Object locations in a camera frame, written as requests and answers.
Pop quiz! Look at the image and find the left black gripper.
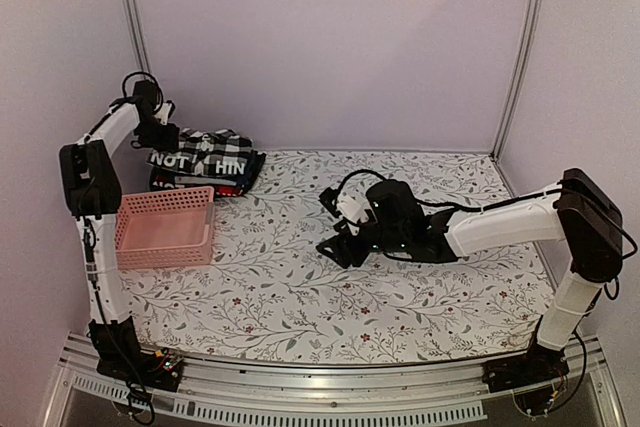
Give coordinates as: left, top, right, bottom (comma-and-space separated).
137, 117, 180, 150

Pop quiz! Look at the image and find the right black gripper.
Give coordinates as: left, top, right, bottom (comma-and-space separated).
317, 209, 409, 268

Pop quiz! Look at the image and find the black white checkered cloth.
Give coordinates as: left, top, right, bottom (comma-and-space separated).
146, 128, 266, 185

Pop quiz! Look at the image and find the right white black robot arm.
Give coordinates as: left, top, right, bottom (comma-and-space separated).
317, 168, 639, 392

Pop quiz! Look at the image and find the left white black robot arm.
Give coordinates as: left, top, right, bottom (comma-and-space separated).
59, 71, 182, 392

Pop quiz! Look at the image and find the pink plastic laundry basket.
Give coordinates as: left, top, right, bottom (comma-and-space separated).
115, 190, 214, 270

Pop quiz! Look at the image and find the red black plaid shirt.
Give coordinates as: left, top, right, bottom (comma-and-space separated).
149, 171, 255, 197

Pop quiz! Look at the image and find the floral patterned table mat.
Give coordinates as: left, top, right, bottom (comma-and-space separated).
120, 151, 552, 364

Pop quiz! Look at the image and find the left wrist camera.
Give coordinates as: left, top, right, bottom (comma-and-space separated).
154, 100, 176, 126

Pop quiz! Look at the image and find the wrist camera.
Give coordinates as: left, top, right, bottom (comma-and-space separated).
154, 100, 176, 126
319, 188, 371, 236

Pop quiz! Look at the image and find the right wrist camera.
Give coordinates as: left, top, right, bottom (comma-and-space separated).
319, 188, 371, 236

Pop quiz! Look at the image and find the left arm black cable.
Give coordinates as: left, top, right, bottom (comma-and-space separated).
121, 70, 164, 103

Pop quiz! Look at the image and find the front aluminium rail base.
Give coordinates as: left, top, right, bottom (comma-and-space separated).
42, 331, 626, 427

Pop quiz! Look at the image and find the left aluminium frame post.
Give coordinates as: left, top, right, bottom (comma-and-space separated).
122, 0, 152, 73

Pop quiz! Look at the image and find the aluminium frame post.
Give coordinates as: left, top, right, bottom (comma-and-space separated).
122, 0, 152, 73
491, 0, 543, 163

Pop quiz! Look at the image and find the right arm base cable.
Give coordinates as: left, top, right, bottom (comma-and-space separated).
479, 336, 589, 418

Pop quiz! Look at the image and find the right aluminium frame post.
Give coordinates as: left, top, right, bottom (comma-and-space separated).
491, 0, 543, 163

